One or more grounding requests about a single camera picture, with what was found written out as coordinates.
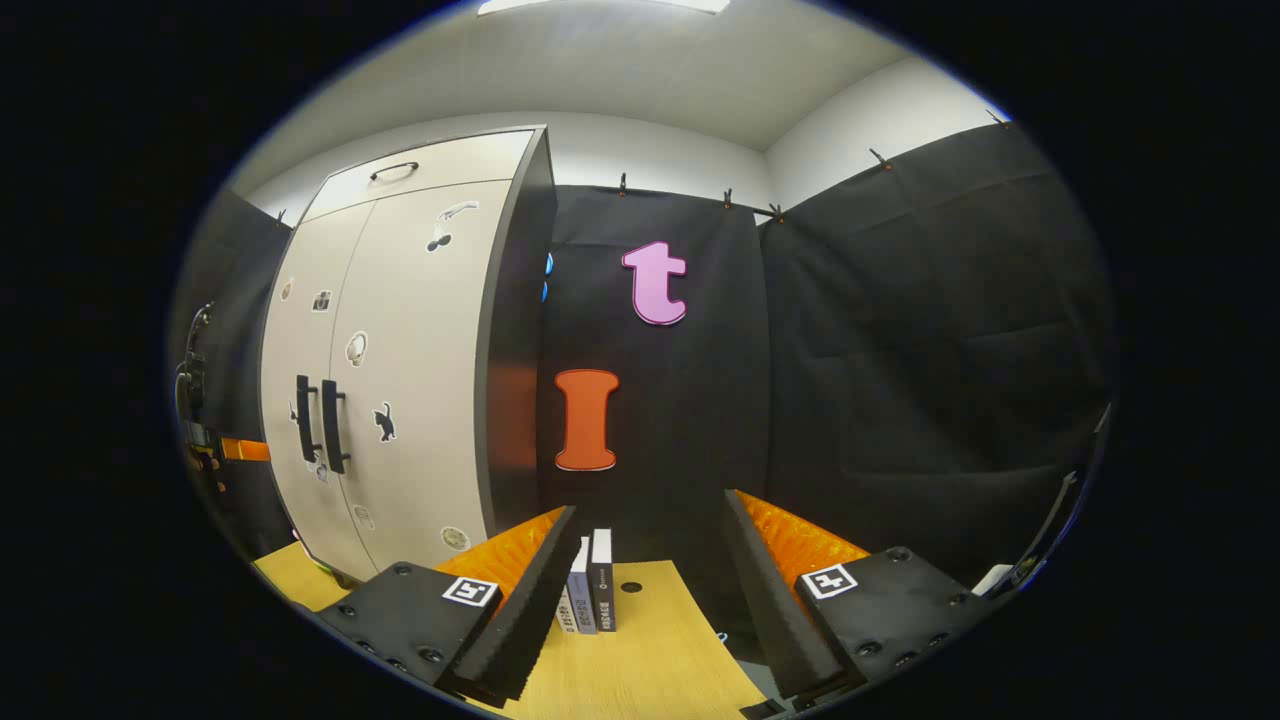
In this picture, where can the white object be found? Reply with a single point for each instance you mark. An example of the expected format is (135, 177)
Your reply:
(992, 579)

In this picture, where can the black backdrop cloth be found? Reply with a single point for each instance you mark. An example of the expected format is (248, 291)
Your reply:
(900, 330)

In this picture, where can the wide ceiling light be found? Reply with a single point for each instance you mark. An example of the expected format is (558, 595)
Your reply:
(600, 4)

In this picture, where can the white cabinet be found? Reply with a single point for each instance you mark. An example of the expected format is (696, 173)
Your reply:
(515, 330)

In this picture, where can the white cabinet drawer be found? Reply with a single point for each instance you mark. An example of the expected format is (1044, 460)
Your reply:
(450, 165)

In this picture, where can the white book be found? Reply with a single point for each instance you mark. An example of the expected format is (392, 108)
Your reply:
(566, 612)

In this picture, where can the grey book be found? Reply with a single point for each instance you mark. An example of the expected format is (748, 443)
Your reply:
(581, 595)

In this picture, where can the white cabinet door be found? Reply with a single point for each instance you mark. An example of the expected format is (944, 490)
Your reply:
(290, 350)
(430, 330)

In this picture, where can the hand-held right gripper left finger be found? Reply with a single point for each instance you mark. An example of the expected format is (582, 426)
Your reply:
(525, 620)

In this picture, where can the black book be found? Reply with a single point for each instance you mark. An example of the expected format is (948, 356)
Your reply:
(602, 585)

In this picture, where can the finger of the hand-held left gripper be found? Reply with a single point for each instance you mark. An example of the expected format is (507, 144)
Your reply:
(245, 450)

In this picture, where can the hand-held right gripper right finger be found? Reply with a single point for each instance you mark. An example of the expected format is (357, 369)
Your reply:
(775, 600)

